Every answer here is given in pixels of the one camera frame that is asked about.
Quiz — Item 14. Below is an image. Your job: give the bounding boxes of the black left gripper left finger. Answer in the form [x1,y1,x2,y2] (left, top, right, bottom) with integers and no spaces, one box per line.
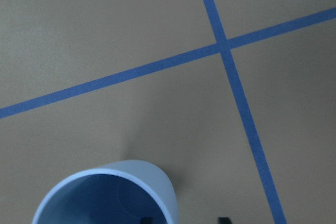
[140,217,153,224]

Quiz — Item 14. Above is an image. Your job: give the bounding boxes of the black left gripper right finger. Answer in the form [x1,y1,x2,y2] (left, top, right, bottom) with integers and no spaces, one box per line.
[217,217,231,224]

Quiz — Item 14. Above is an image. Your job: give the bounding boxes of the light blue cup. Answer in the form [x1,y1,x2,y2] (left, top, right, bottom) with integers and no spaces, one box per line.
[32,160,180,223]

